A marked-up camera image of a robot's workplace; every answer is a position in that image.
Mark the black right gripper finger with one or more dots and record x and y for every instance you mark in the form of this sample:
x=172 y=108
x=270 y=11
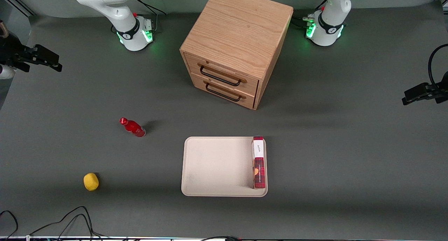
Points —
x=47 y=53
x=52 y=66

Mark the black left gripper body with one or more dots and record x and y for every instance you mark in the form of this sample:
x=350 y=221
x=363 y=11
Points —
x=441 y=93

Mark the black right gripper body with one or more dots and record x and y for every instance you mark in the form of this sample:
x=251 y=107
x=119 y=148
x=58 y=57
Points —
x=10 y=52

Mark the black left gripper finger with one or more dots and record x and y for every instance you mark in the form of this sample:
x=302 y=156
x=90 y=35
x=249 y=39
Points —
x=418 y=98
x=420 y=89

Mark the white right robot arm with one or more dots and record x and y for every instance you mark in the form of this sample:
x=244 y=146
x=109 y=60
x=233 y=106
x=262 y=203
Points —
x=115 y=9

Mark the wooden drawer cabinet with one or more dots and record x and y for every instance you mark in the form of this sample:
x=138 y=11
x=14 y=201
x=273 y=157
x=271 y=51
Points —
x=238 y=23

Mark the red bottle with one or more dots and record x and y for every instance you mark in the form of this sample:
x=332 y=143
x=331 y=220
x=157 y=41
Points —
x=133 y=128

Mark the yellow lemon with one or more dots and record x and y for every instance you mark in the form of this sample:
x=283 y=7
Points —
x=91 y=181

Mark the red and white snack box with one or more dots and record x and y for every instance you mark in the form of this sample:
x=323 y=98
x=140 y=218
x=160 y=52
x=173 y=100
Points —
x=259 y=171

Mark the beige rectangular tray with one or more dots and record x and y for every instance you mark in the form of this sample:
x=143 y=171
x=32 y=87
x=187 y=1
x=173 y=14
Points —
x=217 y=167

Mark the aluminium frame profile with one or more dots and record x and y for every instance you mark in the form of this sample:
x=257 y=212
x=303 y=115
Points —
x=17 y=2

